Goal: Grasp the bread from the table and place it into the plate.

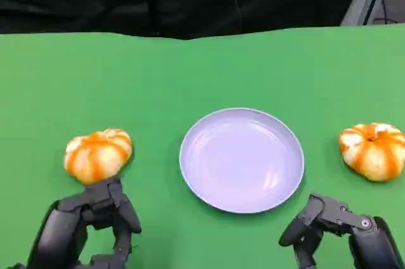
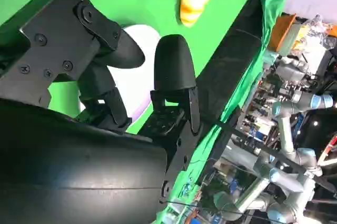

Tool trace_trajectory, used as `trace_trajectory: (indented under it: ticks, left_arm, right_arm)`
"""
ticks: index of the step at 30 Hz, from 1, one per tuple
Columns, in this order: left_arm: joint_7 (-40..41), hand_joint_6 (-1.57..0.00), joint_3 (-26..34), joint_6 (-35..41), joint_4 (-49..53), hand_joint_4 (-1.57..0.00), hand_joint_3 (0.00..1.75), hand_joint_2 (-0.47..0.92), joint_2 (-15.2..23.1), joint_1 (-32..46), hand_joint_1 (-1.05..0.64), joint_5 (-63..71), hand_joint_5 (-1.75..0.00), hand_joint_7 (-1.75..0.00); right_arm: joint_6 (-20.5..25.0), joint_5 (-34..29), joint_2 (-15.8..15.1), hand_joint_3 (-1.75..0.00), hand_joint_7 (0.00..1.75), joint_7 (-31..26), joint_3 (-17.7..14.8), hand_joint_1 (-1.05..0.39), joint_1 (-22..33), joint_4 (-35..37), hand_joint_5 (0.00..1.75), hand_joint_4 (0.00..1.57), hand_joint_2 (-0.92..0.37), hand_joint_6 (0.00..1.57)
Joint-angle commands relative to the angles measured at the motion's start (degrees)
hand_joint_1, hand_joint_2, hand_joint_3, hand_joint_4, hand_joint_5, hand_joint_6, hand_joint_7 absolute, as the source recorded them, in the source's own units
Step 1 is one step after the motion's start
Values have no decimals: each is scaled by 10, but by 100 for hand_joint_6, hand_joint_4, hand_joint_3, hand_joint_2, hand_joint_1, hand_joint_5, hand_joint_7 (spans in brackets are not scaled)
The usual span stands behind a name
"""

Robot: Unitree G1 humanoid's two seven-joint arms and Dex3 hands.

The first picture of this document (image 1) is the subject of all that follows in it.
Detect lilac plate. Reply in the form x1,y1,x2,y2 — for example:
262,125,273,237
178,107,306,214

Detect orange and white bread roll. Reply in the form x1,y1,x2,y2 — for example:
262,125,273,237
63,128,133,185
338,122,405,182

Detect green table cloth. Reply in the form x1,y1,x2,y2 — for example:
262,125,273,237
0,23,405,269

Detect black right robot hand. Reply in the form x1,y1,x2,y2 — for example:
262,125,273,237
278,193,398,269

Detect black cable by frame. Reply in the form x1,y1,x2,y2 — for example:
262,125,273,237
376,0,398,25

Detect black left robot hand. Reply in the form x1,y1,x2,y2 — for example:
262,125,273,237
12,176,142,269

